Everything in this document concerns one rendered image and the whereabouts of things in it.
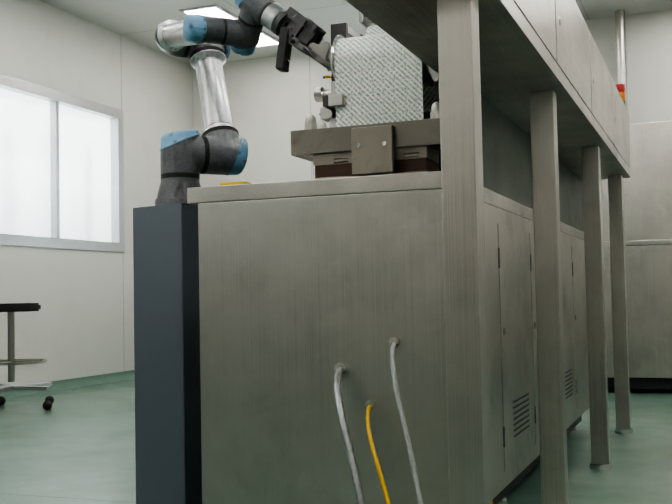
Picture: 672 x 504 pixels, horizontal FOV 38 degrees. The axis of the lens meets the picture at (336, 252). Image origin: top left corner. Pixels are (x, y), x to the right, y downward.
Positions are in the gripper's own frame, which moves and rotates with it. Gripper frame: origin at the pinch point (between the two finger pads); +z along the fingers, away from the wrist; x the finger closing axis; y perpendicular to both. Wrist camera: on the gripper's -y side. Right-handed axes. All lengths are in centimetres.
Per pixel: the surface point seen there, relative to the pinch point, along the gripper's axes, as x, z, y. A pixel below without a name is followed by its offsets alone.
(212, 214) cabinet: -34, 12, -44
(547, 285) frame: 5, 81, -11
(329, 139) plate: -28.0, 23.5, -12.2
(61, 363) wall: 351, -202, -303
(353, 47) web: -7.9, 5.8, 8.4
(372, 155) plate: -30.0, 35.4, -8.7
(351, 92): -8.3, 12.8, -1.2
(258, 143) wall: 549, -267, -117
